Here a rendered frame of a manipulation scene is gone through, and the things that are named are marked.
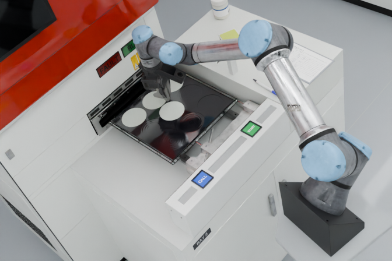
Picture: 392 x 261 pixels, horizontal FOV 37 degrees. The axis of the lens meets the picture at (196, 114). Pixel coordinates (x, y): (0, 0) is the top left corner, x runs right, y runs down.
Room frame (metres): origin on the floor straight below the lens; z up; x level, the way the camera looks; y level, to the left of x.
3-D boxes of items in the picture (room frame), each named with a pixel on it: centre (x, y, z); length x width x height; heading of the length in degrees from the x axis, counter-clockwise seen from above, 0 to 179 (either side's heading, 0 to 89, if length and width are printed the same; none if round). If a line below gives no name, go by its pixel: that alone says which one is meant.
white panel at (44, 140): (1.67, 0.37, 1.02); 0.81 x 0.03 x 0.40; 125
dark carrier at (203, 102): (1.60, 0.09, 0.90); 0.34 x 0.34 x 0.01; 35
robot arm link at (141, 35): (1.66, 0.10, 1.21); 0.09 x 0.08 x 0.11; 37
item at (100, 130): (1.76, 0.22, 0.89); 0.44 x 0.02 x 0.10; 125
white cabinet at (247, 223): (1.56, -0.04, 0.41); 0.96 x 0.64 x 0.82; 125
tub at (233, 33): (1.77, -0.22, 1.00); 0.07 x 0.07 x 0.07; 9
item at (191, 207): (1.26, -0.07, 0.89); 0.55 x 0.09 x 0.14; 125
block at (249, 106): (1.49, -0.22, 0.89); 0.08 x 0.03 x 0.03; 35
